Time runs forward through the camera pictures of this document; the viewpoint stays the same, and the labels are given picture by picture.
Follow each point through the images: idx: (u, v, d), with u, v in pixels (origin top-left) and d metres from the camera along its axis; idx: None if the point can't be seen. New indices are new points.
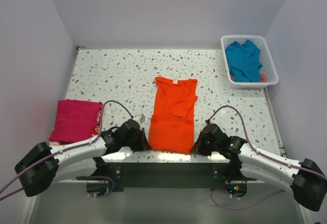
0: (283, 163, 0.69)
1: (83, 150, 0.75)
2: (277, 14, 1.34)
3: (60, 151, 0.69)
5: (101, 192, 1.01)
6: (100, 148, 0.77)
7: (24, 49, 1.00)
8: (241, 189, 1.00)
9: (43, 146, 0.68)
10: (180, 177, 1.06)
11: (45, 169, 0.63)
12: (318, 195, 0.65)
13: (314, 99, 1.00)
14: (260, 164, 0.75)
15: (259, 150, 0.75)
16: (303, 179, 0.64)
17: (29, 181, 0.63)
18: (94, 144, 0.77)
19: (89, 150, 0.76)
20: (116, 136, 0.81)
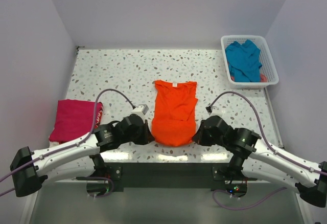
0: (305, 168, 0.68)
1: (72, 152, 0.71)
2: (277, 14, 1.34)
3: (40, 157, 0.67)
5: (101, 192, 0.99)
6: (90, 148, 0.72)
7: (25, 50, 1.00)
8: (241, 189, 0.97)
9: (24, 152, 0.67)
10: (181, 178, 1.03)
11: (24, 177, 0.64)
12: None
13: (314, 99, 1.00)
14: (276, 165, 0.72)
15: (277, 150, 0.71)
16: (324, 184, 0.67)
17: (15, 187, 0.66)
18: (84, 146, 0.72)
19: (78, 151, 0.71)
20: (115, 132, 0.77)
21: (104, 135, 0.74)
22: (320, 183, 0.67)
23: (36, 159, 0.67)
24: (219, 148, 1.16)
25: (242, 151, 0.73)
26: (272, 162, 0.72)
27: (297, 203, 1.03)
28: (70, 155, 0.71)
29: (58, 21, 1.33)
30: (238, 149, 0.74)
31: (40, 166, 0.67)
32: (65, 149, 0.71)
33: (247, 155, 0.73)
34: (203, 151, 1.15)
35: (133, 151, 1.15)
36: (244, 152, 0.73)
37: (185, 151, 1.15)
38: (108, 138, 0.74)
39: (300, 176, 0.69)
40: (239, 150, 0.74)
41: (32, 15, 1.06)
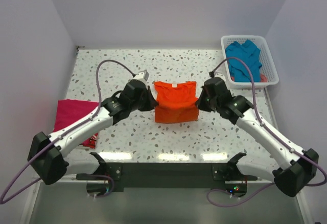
0: (287, 146, 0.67)
1: (88, 125, 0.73)
2: (277, 14, 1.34)
3: (59, 137, 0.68)
5: (101, 192, 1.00)
6: (104, 119, 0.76)
7: (25, 50, 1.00)
8: (241, 189, 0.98)
9: (40, 136, 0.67)
10: (182, 178, 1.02)
11: (49, 158, 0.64)
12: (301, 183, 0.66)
13: (314, 99, 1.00)
14: (259, 137, 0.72)
15: (264, 121, 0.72)
16: (300, 167, 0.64)
17: (42, 173, 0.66)
18: (98, 117, 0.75)
19: (93, 124, 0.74)
20: (120, 101, 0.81)
21: (112, 106, 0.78)
22: (295, 164, 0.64)
23: (55, 140, 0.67)
24: (219, 148, 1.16)
25: (230, 113, 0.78)
26: (256, 134, 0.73)
27: (296, 203, 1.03)
28: (87, 130, 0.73)
29: (58, 21, 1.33)
30: (227, 111, 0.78)
31: (62, 146, 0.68)
32: (81, 126, 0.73)
33: (234, 119, 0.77)
34: (203, 151, 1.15)
35: (133, 151, 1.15)
36: (232, 116, 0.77)
37: (185, 151, 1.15)
38: (116, 109, 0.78)
39: (279, 153, 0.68)
40: (227, 112, 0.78)
41: (32, 15, 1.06)
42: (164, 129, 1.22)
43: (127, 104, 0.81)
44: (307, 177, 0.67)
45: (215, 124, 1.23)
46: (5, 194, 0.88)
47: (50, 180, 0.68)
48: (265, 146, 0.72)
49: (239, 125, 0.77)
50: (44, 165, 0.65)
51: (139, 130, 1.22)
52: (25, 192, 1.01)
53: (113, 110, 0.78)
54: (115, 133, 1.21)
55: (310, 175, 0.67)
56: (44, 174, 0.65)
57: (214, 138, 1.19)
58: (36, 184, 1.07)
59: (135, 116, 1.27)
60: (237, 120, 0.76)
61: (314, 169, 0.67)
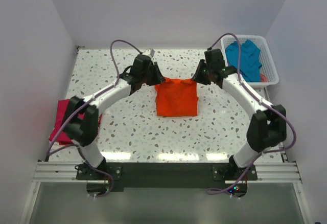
0: (256, 98, 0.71)
1: (112, 91, 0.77)
2: (277, 14, 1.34)
3: (92, 97, 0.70)
5: (101, 192, 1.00)
6: (125, 86, 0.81)
7: (25, 50, 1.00)
8: (241, 189, 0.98)
9: (74, 97, 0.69)
10: (182, 177, 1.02)
11: (87, 115, 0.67)
12: (266, 137, 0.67)
13: (314, 98, 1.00)
14: (238, 95, 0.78)
15: (243, 82, 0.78)
16: (264, 115, 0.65)
17: (78, 132, 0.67)
18: (119, 86, 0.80)
19: (116, 90, 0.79)
20: (133, 74, 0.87)
21: (127, 77, 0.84)
22: (259, 112, 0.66)
23: (90, 101, 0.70)
24: (219, 148, 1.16)
25: (217, 78, 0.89)
26: (235, 91, 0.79)
27: (296, 202, 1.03)
28: (112, 95, 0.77)
29: (59, 21, 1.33)
30: (215, 75, 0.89)
31: (97, 105, 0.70)
32: (107, 90, 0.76)
33: (220, 82, 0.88)
34: (203, 151, 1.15)
35: (133, 151, 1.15)
36: (219, 80, 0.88)
37: (185, 151, 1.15)
38: (130, 80, 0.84)
39: (250, 105, 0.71)
40: (215, 77, 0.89)
41: (32, 14, 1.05)
42: (164, 129, 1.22)
43: (138, 75, 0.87)
44: (277, 137, 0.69)
45: (215, 125, 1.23)
46: (5, 193, 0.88)
47: (86, 142, 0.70)
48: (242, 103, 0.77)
49: (226, 87, 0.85)
50: (82, 125, 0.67)
51: (139, 130, 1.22)
52: (25, 192, 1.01)
53: (127, 81, 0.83)
54: (115, 133, 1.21)
55: (280, 135, 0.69)
56: (81, 132, 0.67)
57: (213, 138, 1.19)
58: (36, 184, 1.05)
59: (135, 115, 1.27)
60: (223, 82, 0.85)
61: (285, 129, 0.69)
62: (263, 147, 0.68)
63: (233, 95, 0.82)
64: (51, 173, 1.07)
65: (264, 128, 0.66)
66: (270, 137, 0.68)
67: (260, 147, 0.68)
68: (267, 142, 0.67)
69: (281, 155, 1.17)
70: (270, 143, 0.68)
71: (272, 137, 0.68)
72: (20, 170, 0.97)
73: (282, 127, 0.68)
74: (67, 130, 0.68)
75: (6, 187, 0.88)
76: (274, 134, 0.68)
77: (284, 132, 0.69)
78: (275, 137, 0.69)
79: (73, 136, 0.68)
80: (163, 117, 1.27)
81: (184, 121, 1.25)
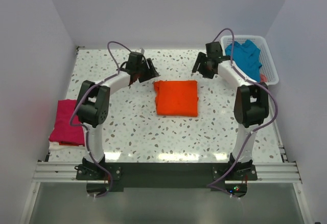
0: (242, 77, 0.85)
1: (115, 78, 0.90)
2: (276, 14, 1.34)
3: (102, 81, 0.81)
5: (101, 192, 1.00)
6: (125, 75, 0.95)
7: (25, 50, 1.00)
8: (241, 189, 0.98)
9: (86, 81, 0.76)
10: (181, 178, 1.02)
11: (101, 93, 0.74)
12: (250, 110, 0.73)
13: (314, 98, 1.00)
14: (229, 76, 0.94)
15: (234, 65, 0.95)
16: (248, 89, 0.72)
17: (93, 110, 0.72)
18: (120, 75, 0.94)
19: (119, 77, 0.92)
20: (129, 68, 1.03)
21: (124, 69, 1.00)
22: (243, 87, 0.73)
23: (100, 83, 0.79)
24: (219, 148, 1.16)
25: (213, 65, 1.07)
26: (228, 73, 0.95)
27: (296, 202, 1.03)
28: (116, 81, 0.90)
29: (59, 21, 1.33)
30: (212, 63, 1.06)
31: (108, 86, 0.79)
32: (113, 77, 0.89)
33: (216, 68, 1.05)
34: (203, 151, 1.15)
35: (133, 151, 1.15)
36: (215, 66, 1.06)
37: (185, 151, 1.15)
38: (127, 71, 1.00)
39: (237, 83, 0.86)
40: (212, 64, 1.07)
41: (32, 14, 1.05)
42: (164, 129, 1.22)
43: (133, 68, 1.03)
44: (261, 113, 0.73)
45: (215, 125, 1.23)
46: (5, 193, 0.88)
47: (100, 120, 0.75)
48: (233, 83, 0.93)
49: (221, 71, 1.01)
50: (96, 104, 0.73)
51: (139, 130, 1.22)
52: (25, 192, 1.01)
53: (125, 72, 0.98)
54: (115, 133, 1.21)
55: (265, 111, 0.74)
56: (96, 110, 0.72)
57: (213, 138, 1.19)
58: (36, 184, 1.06)
59: (135, 115, 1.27)
60: (217, 67, 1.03)
61: (268, 104, 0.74)
62: (247, 120, 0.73)
63: (227, 77, 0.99)
64: (51, 173, 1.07)
65: (247, 100, 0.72)
66: (253, 111, 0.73)
67: (243, 120, 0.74)
68: (250, 115, 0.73)
69: (281, 155, 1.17)
70: (254, 117, 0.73)
71: (256, 111, 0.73)
72: (20, 170, 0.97)
73: (263, 103, 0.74)
74: (81, 110, 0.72)
75: (6, 187, 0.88)
76: (258, 108, 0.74)
77: (267, 107, 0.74)
78: (258, 111, 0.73)
79: (88, 116, 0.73)
80: (162, 117, 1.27)
81: (184, 121, 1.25)
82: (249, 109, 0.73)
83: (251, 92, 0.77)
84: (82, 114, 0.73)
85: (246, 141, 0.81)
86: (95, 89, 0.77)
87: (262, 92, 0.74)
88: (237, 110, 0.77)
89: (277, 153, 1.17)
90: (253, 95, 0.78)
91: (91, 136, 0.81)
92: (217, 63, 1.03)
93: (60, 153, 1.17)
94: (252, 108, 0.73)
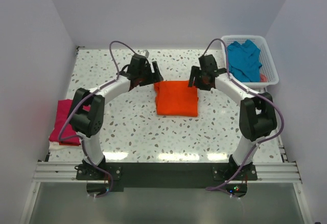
0: (244, 89, 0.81)
1: (114, 84, 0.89)
2: (277, 14, 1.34)
3: (97, 89, 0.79)
5: (101, 192, 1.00)
6: (125, 81, 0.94)
7: (25, 50, 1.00)
8: (241, 189, 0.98)
9: (80, 88, 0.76)
10: (181, 177, 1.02)
11: (95, 103, 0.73)
12: (257, 123, 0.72)
13: (314, 99, 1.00)
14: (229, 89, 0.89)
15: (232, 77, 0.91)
16: (252, 102, 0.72)
17: (86, 120, 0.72)
18: (119, 81, 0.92)
19: (118, 84, 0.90)
20: (131, 72, 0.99)
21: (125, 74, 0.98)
22: (248, 101, 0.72)
23: (96, 91, 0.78)
24: (219, 148, 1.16)
25: (210, 80, 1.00)
26: (227, 87, 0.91)
27: (296, 202, 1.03)
28: (115, 87, 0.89)
29: (59, 21, 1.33)
30: (209, 77, 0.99)
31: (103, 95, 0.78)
32: (111, 84, 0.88)
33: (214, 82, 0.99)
34: (203, 151, 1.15)
35: (133, 151, 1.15)
36: (212, 81, 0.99)
37: (185, 151, 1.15)
38: (129, 76, 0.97)
39: (239, 95, 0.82)
40: (208, 79, 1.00)
41: (32, 14, 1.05)
42: (164, 129, 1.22)
43: (136, 72, 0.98)
44: (269, 126, 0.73)
45: (215, 125, 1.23)
46: (5, 193, 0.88)
47: (93, 131, 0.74)
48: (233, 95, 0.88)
49: (218, 85, 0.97)
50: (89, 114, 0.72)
51: (139, 130, 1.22)
52: (25, 191, 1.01)
53: (126, 76, 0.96)
54: (115, 133, 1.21)
55: (272, 123, 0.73)
56: (89, 120, 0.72)
57: (213, 138, 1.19)
58: (36, 184, 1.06)
59: (135, 115, 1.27)
60: (215, 81, 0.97)
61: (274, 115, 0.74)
62: (255, 134, 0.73)
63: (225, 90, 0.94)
64: (51, 173, 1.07)
65: (253, 113, 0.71)
66: (260, 125, 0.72)
67: (252, 134, 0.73)
68: (258, 128, 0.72)
69: (281, 156, 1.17)
70: (262, 130, 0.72)
71: (263, 123, 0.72)
72: (20, 170, 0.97)
73: (270, 115, 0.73)
74: (75, 120, 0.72)
75: (6, 187, 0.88)
76: (265, 120, 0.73)
77: (274, 118, 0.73)
78: (266, 124, 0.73)
79: (80, 127, 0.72)
80: (162, 117, 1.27)
81: (184, 122, 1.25)
82: (255, 122, 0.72)
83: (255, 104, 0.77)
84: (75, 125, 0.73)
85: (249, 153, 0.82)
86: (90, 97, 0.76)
87: (266, 105, 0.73)
88: (243, 124, 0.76)
89: (277, 153, 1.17)
90: (257, 107, 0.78)
91: (87, 144, 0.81)
92: (214, 77, 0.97)
93: (60, 153, 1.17)
94: (259, 121, 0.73)
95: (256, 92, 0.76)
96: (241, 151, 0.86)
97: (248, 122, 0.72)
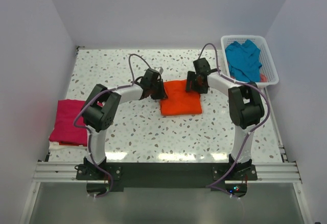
0: (231, 80, 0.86)
1: (129, 89, 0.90)
2: (277, 14, 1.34)
3: (115, 88, 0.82)
5: (101, 192, 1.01)
6: (138, 89, 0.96)
7: (24, 50, 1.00)
8: (241, 189, 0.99)
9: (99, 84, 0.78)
10: (181, 178, 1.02)
11: (111, 99, 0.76)
12: (244, 110, 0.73)
13: (314, 99, 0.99)
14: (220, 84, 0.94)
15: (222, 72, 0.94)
16: (238, 89, 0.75)
17: (99, 114, 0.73)
18: (134, 87, 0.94)
19: (132, 89, 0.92)
20: (143, 83, 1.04)
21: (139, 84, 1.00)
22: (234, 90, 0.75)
23: (113, 89, 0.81)
24: (219, 148, 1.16)
25: (204, 79, 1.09)
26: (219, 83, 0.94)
27: (296, 202, 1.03)
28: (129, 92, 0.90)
29: (58, 21, 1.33)
30: (203, 77, 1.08)
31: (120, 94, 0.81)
32: (126, 88, 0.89)
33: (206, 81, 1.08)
34: (203, 151, 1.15)
35: (133, 151, 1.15)
36: (205, 80, 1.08)
37: (185, 151, 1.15)
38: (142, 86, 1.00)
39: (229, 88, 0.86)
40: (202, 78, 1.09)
41: (32, 14, 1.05)
42: (164, 129, 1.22)
43: (147, 83, 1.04)
44: (257, 112, 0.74)
45: (215, 125, 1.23)
46: (5, 193, 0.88)
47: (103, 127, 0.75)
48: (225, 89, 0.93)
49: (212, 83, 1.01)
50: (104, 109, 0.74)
51: (139, 130, 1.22)
52: (25, 191, 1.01)
53: (139, 86, 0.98)
54: (115, 133, 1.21)
55: (260, 109, 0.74)
56: (102, 114, 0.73)
57: (213, 138, 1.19)
58: (36, 184, 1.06)
59: (135, 115, 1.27)
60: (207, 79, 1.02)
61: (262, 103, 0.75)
62: (244, 121, 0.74)
63: (216, 86, 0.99)
64: (51, 173, 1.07)
65: (240, 100, 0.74)
66: (248, 111, 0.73)
67: (241, 120, 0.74)
68: (246, 114, 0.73)
69: (281, 155, 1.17)
70: (252, 117, 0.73)
71: (251, 110, 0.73)
72: (20, 170, 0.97)
73: (255, 101, 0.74)
74: (87, 113, 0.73)
75: (6, 187, 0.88)
76: (253, 107, 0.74)
77: (261, 105, 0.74)
78: (254, 110, 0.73)
79: (92, 120, 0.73)
80: (163, 117, 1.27)
81: (184, 121, 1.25)
82: (243, 108, 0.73)
83: (242, 93, 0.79)
84: (88, 117, 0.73)
85: (244, 141, 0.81)
86: (106, 94, 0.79)
87: (253, 92, 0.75)
88: (233, 113, 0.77)
89: (277, 153, 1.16)
90: (246, 96, 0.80)
91: (94, 139, 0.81)
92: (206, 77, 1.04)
93: (60, 153, 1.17)
94: (247, 108, 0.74)
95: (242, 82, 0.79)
96: (239, 150, 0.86)
97: (236, 109, 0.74)
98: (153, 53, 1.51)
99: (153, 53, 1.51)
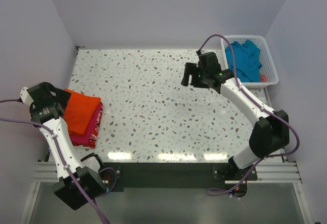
0: (258, 105, 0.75)
1: (59, 140, 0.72)
2: (277, 13, 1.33)
3: (67, 167, 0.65)
5: None
6: (59, 123, 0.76)
7: (24, 50, 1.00)
8: (241, 189, 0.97)
9: (53, 186, 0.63)
10: (181, 177, 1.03)
11: (83, 175, 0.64)
12: (271, 143, 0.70)
13: (314, 98, 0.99)
14: (237, 100, 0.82)
15: (242, 87, 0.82)
16: (267, 122, 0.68)
17: (96, 187, 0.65)
18: (56, 129, 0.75)
19: (62, 135, 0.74)
20: (50, 109, 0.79)
21: (46, 116, 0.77)
22: (262, 120, 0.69)
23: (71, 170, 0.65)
24: (219, 148, 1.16)
25: (214, 83, 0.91)
26: (235, 97, 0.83)
27: (296, 202, 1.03)
28: (64, 140, 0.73)
29: (58, 20, 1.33)
30: (212, 81, 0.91)
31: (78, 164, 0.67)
32: (61, 144, 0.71)
33: (218, 87, 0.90)
34: (203, 151, 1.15)
35: (133, 151, 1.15)
36: (216, 85, 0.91)
37: (185, 151, 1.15)
38: (50, 112, 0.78)
39: (251, 111, 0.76)
40: (212, 82, 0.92)
41: (32, 14, 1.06)
42: (164, 129, 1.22)
43: (53, 104, 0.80)
44: (281, 143, 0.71)
45: (215, 125, 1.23)
46: (5, 193, 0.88)
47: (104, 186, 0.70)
48: (241, 107, 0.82)
49: (222, 91, 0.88)
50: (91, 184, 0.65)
51: (139, 130, 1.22)
52: (24, 192, 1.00)
53: (52, 116, 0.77)
54: (115, 133, 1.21)
55: (284, 141, 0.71)
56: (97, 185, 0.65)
57: (213, 138, 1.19)
58: (36, 184, 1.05)
59: (134, 115, 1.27)
60: (220, 87, 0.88)
61: (288, 133, 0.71)
62: (269, 153, 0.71)
63: (231, 99, 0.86)
64: (51, 173, 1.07)
65: (267, 136, 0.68)
66: (273, 144, 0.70)
67: (264, 153, 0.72)
68: (272, 148, 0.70)
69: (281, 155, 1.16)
70: (275, 149, 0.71)
71: (275, 141, 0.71)
72: (20, 170, 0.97)
73: (284, 133, 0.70)
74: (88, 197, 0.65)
75: (6, 187, 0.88)
76: (277, 139, 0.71)
77: (287, 137, 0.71)
78: (279, 142, 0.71)
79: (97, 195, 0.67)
80: (163, 117, 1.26)
81: (184, 122, 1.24)
82: (270, 142, 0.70)
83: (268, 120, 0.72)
84: (93, 197, 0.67)
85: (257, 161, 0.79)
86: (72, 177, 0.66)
87: (283, 126, 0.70)
88: (254, 141, 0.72)
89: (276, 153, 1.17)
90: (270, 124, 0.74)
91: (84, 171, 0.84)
92: (219, 83, 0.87)
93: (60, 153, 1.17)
94: (272, 139, 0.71)
95: (272, 113, 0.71)
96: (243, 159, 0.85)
97: (263, 144, 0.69)
98: (153, 53, 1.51)
99: (153, 53, 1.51)
